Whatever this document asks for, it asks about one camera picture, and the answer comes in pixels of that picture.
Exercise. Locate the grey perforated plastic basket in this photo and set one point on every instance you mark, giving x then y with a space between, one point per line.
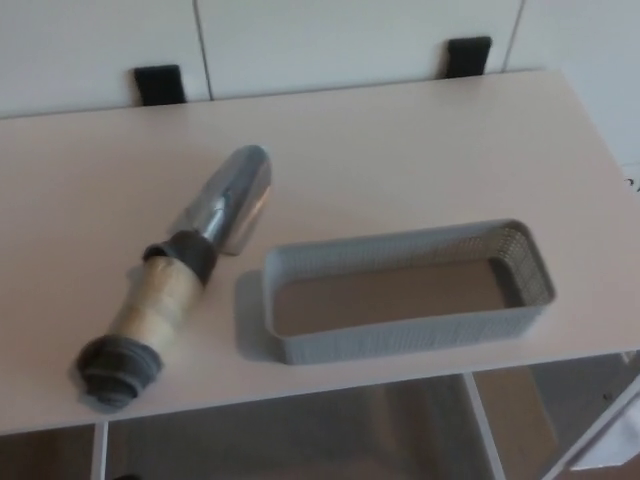
390 337

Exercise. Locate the white cabinet with doors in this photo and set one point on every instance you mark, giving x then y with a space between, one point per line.
325 35

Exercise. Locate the white desk with metal frame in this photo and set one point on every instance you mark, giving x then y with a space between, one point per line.
400 150

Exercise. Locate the white paper with black writing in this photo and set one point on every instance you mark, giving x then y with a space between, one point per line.
632 177

